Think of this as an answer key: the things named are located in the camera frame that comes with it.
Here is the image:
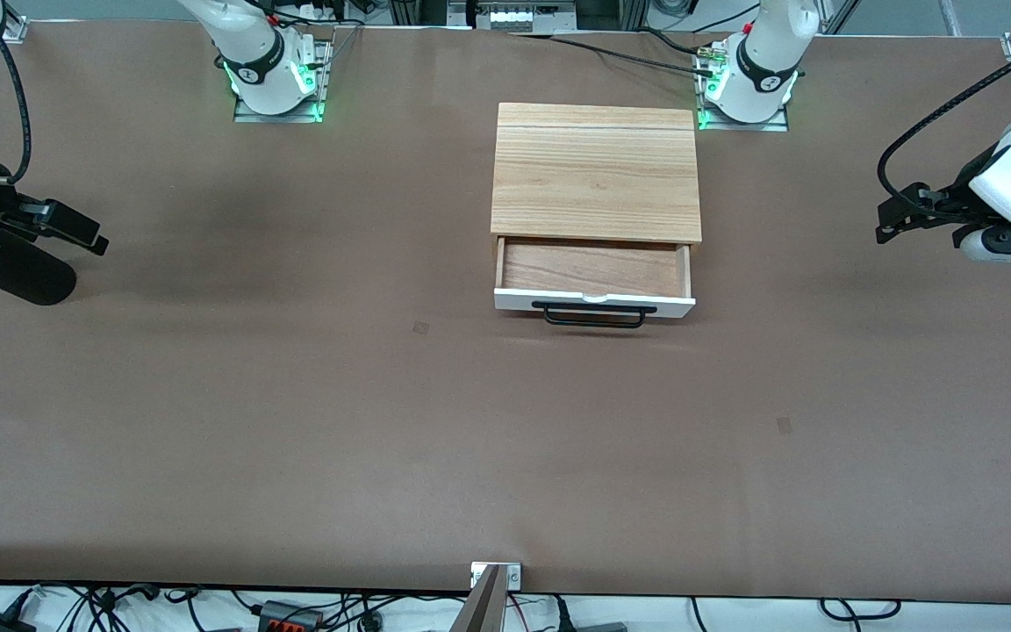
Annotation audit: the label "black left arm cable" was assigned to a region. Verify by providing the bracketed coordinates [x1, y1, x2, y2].
[877, 33, 1011, 208]

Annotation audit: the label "black looped floor cable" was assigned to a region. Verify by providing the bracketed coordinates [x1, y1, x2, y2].
[819, 598, 902, 621]

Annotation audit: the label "grey metal camera post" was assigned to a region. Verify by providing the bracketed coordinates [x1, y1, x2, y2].
[450, 565, 506, 632]

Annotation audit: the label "black cable across table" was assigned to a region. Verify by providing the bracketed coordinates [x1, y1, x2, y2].
[510, 31, 719, 76]

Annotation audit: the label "white power strip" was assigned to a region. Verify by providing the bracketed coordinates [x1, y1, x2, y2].
[469, 0, 552, 32]

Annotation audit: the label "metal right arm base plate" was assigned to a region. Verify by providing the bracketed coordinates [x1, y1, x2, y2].
[233, 39, 333, 125]

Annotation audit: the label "white-front drawer with black handle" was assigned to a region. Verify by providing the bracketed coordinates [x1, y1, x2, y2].
[493, 237, 698, 330]

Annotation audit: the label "light wooden drawer cabinet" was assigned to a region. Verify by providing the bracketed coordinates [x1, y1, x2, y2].
[490, 103, 703, 246]

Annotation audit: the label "thin grey cable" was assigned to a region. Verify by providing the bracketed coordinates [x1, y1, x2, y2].
[319, 25, 368, 89]

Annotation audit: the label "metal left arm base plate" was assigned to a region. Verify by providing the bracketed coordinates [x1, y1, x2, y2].
[696, 42, 791, 133]

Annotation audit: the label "black power adapter orange buttons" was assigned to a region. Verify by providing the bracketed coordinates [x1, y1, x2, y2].
[257, 600, 325, 632]

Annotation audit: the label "small metal bracket plate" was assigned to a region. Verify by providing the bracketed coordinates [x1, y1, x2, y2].
[470, 562, 523, 591]

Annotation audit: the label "black cylindrical vase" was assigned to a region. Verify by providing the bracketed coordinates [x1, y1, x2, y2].
[0, 224, 77, 307]

